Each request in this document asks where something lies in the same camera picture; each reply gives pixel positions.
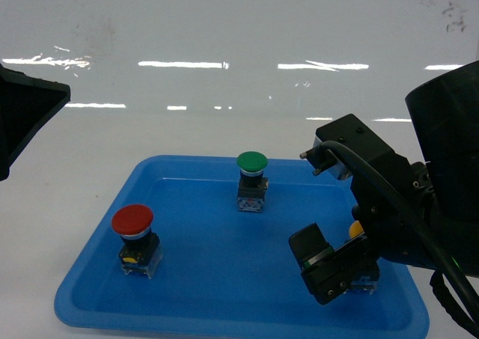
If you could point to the green mushroom push button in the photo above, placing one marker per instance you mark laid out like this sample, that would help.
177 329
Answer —
252 187

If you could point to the yellow mushroom push button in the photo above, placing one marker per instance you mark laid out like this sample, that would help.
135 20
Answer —
355 229

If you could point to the white glossy whiteboard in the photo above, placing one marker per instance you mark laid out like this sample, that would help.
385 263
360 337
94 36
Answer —
312 60

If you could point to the blue plastic tray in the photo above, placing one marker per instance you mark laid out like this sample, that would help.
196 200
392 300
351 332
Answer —
230 274

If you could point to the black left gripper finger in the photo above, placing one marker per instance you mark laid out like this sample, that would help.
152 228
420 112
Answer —
27 104

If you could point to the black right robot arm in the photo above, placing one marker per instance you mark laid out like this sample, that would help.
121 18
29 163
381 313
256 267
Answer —
444 114

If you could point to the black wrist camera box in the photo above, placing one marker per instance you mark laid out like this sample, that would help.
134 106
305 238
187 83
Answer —
353 134

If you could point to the red mushroom push button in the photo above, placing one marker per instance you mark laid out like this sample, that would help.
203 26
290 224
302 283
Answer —
142 250

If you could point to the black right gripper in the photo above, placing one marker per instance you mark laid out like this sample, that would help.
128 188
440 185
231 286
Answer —
382 193

